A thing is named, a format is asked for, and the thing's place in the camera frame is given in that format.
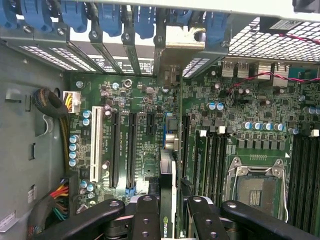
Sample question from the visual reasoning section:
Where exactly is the wire locking lever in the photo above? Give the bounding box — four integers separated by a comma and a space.
281, 159, 290, 221

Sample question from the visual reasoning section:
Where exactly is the CPU socket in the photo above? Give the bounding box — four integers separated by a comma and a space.
224, 155, 291, 221

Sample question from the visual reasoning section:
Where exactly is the coloured power wire bundle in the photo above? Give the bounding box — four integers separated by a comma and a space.
26, 174, 79, 240

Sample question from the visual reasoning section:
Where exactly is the long black expansion slot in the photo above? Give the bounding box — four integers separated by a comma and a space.
182, 114, 191, 179
110, 110, 121, 189
127, 112, 137, 190

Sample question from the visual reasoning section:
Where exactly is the blue expansion slot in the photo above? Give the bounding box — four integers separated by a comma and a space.
163, 112, 168, 151

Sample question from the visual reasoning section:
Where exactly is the black RAM slot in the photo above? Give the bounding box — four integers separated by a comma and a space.
291, 136, 300, 223
215, 131, 222, 201
299, 136, 309, 225
316, 136, 320, 226
308, 136, 316, 226
221, 131, 228, 201
209, 131, 216, 201

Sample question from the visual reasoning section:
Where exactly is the red black twisted wire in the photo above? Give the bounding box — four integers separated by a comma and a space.
224, 32, 320, 101

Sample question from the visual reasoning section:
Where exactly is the green motherboard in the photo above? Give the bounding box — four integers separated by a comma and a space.
63, 59, 320, 227

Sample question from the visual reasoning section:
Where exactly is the black label sticker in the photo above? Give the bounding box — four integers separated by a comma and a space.
91, 55, 154, 76

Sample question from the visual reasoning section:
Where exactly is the black braided power cable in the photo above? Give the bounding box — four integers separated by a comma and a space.
31, 87, 71, 174

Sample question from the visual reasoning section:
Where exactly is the open grey PC case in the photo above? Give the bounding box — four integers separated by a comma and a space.
0, 0, 320, 240

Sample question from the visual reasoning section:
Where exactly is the short black expansion slot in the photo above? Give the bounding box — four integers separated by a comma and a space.
147, 113, 156, 136

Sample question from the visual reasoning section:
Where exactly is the white power connector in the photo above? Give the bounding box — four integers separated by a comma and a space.
62, 90, 82, 114

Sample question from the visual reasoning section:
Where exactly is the white expansion slot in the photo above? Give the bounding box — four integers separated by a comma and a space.
90, 105, 104, 183

